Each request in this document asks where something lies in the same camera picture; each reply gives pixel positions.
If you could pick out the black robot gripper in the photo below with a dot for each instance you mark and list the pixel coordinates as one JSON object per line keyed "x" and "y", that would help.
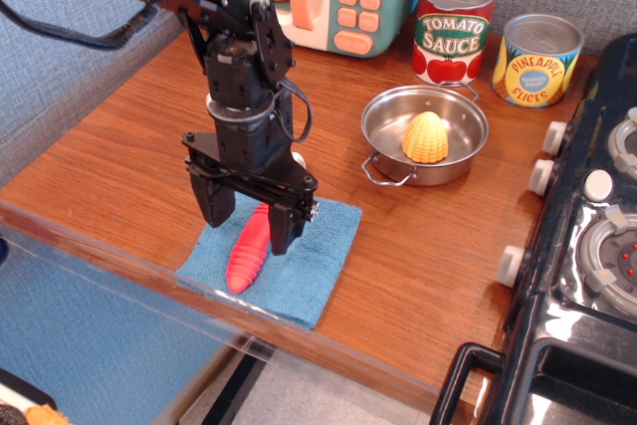
{"x": 253, "y": 156}

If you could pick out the metal spoon with red handle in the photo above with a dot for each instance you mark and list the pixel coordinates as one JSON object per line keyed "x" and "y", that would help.
{"x": 249, "y": 252}

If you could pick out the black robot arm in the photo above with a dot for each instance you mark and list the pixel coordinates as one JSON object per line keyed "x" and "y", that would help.
{"x": 245, "y": 57}

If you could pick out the blue cloth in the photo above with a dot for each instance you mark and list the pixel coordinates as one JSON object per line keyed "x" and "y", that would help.
{"x": 295, "y": 286}

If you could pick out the yellow toy corn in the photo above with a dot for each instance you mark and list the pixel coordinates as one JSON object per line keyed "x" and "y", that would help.
{"x": 426, "y": 139}

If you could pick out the small steel pot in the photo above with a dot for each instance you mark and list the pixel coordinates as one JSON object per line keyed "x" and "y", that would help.
{"x": 385, "y": 121}

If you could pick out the clear acrylic barrier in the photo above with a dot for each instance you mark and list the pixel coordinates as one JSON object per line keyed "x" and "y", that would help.
{"x": 102, "y": 338}

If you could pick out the white stove knob lower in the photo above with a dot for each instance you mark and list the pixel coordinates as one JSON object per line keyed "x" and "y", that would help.
{"x": 509, "y": 265}

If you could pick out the white stove knob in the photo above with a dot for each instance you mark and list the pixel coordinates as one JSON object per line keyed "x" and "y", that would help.
{"x": 540, "y": 176}
{"x": 554, "y": 137}
{"x": 509, "y": 265}

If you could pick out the tomato sauce can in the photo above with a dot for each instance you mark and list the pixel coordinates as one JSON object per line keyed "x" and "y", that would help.
{"x": 450, "y": 39}

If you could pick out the orange object at corner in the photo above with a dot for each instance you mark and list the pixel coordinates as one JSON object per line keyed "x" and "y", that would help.
{"x": 45, "y": 415}

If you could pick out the white stove knob middle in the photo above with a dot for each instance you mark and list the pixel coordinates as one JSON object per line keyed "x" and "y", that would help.
{"x": 540, "y": 176}

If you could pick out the white stove knob upper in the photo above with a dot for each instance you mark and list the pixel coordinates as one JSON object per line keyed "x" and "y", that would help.
{"x": 554, "y": 137}

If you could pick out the pineapple slices can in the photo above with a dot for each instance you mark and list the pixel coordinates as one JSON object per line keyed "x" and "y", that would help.
{"x": 536, "y": 59}

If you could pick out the black toy stove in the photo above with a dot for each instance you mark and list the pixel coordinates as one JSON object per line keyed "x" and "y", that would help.
{"x": 570, "y": 334}

